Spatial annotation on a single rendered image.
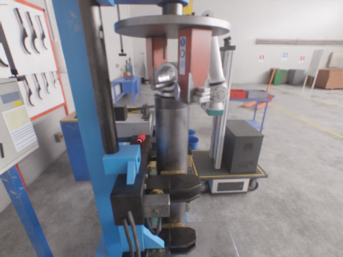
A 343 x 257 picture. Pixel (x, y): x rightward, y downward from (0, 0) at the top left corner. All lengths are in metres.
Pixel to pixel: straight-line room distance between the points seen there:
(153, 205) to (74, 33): 0.91
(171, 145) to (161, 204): 0.33
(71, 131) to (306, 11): 14.16
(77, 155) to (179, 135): 1.91
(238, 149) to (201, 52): 1.56
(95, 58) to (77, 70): 0.19
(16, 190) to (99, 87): 0.76
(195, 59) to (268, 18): 12.77
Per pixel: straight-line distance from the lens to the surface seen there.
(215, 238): 1.90
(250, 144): 2.22
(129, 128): 1.43
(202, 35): 0.82
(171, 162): 1.09
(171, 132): 0.99
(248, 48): 12.91
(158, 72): 0.99
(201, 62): 0.82
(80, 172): 2.85
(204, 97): 0.78
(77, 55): 1.03
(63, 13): 1.06
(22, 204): 1.38
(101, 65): 0.88
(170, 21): 0.74
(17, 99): 1.18
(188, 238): 1.40
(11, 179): 1.29
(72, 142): 2.62
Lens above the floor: 1.67
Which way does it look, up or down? 23 degrees down
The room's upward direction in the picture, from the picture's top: straight up
